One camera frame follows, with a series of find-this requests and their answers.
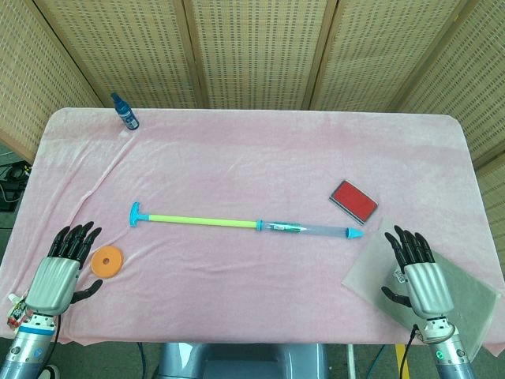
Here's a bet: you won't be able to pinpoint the pink velvet table cloth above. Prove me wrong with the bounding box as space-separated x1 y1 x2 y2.
0 107 505 356

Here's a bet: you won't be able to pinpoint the translucent plastic bag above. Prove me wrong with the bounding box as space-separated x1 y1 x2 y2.
341 218 502 356

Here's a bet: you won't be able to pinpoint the teal cable under table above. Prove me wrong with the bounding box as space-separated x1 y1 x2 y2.
369 345 387 379

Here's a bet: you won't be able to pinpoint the woven bamboo folding screen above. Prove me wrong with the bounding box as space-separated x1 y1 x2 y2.
0 0 505 253

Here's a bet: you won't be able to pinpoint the red ink pad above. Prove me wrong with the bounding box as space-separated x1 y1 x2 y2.
328 179 379 226

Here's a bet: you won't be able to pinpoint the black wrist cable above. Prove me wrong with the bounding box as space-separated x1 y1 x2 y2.
398 324 421 379
50 314 63 345

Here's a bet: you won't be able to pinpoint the orange disc with hole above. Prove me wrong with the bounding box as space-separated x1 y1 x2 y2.
91 246 125 280

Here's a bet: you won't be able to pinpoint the blue spray bottle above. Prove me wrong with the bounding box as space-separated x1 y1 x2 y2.
110 92 140 129

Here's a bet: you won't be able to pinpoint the green blue water pump toy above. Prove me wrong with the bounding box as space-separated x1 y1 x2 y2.
129 201 364 241

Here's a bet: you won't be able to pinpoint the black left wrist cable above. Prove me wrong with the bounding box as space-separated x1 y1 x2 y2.
50 314 63 345

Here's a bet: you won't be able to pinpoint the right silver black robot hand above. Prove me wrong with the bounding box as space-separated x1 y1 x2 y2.
380 224 454 320

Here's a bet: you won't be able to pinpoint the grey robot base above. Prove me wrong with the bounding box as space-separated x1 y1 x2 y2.
151 342 328 379

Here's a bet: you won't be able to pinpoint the red white snack packet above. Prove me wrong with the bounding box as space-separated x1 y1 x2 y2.
6 290 32 329

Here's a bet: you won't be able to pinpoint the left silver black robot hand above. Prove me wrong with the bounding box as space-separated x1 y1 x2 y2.
24 221 104 317

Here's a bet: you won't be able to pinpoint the black cables on floor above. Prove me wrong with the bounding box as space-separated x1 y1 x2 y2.
0 159 32 212

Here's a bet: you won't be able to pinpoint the blue cable under table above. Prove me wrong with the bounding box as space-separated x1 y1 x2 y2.
137 342 154 379

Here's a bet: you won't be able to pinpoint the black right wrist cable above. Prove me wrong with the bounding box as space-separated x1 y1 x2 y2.
398 324 421 379

